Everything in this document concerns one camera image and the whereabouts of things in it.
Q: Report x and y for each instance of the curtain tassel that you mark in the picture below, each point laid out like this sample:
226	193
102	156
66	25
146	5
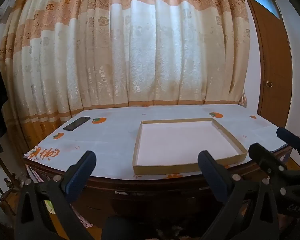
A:
242	98

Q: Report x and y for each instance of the white persimmon print tablecloth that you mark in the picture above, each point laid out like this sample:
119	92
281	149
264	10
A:
110	140

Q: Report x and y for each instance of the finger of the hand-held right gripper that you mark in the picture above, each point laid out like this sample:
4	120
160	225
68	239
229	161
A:
286	135
261	153

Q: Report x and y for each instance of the brown wooden door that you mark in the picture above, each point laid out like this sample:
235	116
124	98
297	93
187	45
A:
272	62

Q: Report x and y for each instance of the cream and orange floral curtain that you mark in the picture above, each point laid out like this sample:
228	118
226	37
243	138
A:
140	55

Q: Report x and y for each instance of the wooden coat stand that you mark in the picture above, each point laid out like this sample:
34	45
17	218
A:
8	187

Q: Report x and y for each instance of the brass door knob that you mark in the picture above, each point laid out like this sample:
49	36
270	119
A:
269	83

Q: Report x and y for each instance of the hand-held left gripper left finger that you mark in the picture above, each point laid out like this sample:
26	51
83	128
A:
80	176

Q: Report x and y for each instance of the shallow cardboard box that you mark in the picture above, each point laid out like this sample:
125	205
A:
180	142

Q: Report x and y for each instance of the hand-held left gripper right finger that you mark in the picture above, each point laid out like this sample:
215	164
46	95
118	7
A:
215	177

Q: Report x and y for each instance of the black phone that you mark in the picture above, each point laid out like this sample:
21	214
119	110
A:
76	124

